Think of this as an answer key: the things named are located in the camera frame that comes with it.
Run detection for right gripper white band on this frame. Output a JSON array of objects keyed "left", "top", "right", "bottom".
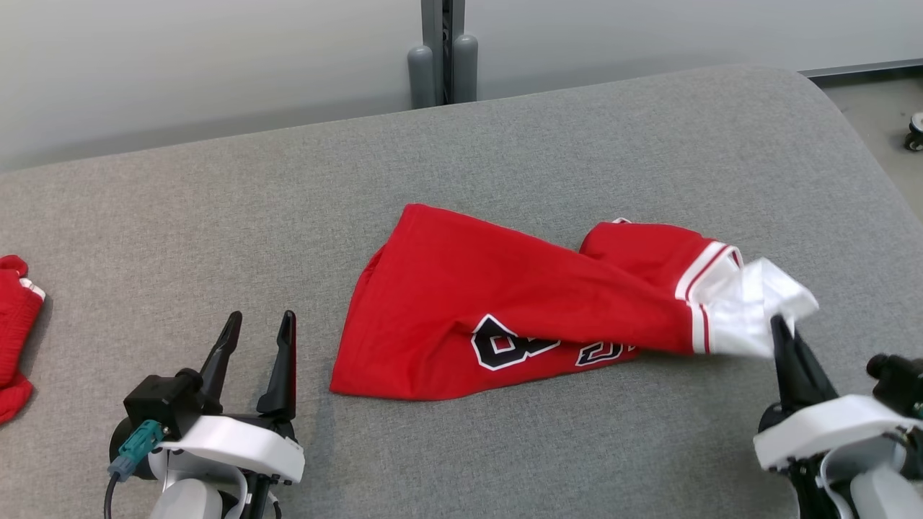
[{"left": 754, "top": 314, "right": 923, "bottom": 473}]

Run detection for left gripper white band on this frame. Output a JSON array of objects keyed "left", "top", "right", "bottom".
[{"left": 144, "top": 310, "right": 305, "bottom": 485}]

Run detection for red shorts with white trim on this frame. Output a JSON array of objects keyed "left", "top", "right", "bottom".
[{"left": 0, "top": 255, "right": 45, "bottom": 426}]

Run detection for red Bulls basketball jersey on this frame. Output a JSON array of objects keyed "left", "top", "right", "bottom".
[{"left": 330, "top": 203, "right": 821, "bottom": 402}]

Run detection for grey partition post with feet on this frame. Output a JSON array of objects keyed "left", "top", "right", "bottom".
[{"left": 407, "top": 0, "right": 479, "bottom": 109}]

